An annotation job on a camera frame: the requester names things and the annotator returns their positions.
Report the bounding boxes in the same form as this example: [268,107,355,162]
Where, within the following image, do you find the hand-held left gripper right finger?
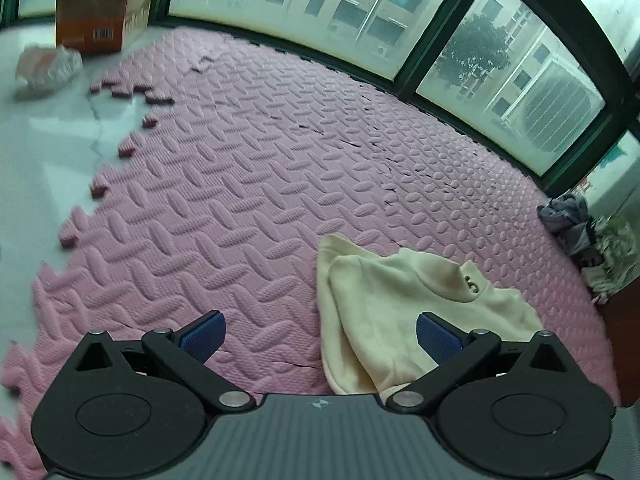
[387,312,570,411]

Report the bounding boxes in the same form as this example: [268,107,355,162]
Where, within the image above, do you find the green window frame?
[0,0,640,197]

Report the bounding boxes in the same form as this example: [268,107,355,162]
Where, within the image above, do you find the outdoor air conditioner unit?
[515,57,607,154]

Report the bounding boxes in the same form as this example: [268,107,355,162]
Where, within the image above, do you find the beige apartment building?
[170,0,551,111]

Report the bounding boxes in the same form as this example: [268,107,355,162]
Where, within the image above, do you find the clear plastic bag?
[15,46,84,94]

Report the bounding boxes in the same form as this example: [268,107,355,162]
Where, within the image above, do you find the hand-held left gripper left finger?
[74,311,253,411]

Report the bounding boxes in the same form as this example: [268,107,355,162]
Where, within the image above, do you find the cardboard box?
[55,0,159,54]

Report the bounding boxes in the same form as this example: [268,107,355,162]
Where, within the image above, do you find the tree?
[435,12,517,102]

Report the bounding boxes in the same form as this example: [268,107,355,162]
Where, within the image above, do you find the grey crumpled clothes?
[537,192,596,262]

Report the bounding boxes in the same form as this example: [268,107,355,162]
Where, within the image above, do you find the cream long-sleeved top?
[316,234,546,406]

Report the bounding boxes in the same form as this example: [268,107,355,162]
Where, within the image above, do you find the pale patterned crumpled clothes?
[582,215,640,304]

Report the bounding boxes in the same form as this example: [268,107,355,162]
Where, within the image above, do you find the pink foam floor mat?
[0,27,621,480]

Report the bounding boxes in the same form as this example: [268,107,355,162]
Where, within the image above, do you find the brown wooden cabinet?
[597,280,640,411]

